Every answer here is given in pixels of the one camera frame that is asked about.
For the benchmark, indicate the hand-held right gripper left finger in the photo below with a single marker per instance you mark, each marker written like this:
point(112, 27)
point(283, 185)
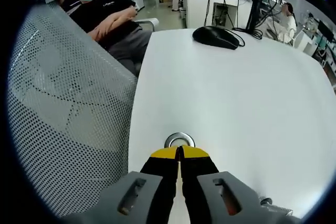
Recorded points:
point(123, 200)

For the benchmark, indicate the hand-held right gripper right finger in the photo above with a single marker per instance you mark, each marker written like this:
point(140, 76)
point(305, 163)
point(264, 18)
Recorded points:
point(231, 200)

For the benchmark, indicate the large steel washer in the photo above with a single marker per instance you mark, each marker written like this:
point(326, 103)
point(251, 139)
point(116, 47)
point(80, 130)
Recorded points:
point(172, 137)

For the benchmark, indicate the grey chair armrest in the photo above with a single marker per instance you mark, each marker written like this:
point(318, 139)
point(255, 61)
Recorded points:
point(151, 22)

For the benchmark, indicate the grey mesh office chair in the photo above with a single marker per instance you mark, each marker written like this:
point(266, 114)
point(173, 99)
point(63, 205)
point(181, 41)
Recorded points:
point(65, 90)

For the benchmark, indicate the black computer mouse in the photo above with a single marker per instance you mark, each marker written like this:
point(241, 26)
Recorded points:
point(212, 36)

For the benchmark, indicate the black laptop stand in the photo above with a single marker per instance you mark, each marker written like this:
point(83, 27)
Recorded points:
point(253, 14)

